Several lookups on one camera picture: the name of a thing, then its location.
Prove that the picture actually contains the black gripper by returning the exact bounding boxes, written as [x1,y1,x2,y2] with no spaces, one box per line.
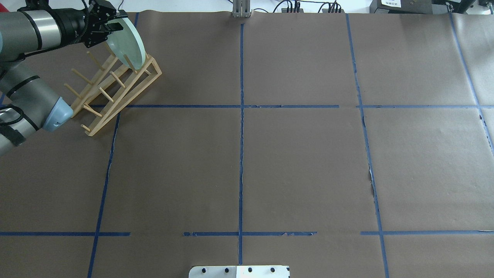
[83,0,128,48]

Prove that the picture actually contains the light green plate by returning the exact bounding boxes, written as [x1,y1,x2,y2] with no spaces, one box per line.
[107,18,146,70]

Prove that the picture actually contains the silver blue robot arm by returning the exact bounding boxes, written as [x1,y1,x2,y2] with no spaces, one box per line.
[0,0,128,155]

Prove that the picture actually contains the wooden dish rack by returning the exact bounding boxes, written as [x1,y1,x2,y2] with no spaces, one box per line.
[64,43,162,137]

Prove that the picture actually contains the aluminium frame post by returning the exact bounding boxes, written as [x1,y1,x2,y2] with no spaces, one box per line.
[230,0,252,18]

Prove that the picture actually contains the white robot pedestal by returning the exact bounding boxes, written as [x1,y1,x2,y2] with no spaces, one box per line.
[188,265,291,278]

